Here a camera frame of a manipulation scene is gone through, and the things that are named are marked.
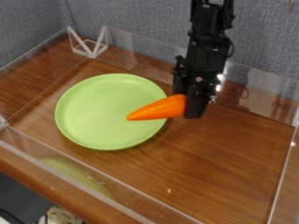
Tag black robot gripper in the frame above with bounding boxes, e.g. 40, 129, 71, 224
173, 0, 235, 119

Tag green plastic plate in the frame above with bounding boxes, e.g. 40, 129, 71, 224
55, 73, 166, 151

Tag clear acrylic corner bracket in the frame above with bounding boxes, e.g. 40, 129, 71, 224
67, 26, 108, 59

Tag orange toy carrot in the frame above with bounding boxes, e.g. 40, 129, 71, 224
126, 94, 187, 121

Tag clear acrylic tray wall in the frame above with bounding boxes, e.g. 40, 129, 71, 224
0, 27, 299, 224

